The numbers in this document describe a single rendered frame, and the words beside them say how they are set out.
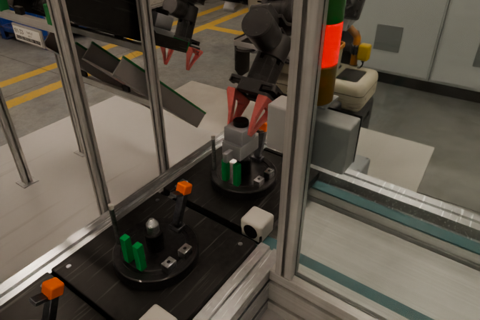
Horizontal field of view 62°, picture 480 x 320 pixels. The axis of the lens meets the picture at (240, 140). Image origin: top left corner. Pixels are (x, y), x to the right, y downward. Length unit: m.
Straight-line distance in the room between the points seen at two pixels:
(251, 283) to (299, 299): 0.08
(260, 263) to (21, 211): 0.59
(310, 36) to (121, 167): 0.77
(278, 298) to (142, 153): 0.61
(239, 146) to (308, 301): 0.29
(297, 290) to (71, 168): 0.71
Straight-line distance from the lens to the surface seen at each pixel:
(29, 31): 0.77
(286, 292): 0.70
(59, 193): 1.08
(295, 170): 0.53
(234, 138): 0.74
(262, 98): 0.72
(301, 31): 0.45
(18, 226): 1.02
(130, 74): 0.84
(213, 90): 1.50
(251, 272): 0.69
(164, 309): 0.64
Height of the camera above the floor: 1.48
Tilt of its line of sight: 32 degrees down
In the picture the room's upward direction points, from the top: straight up
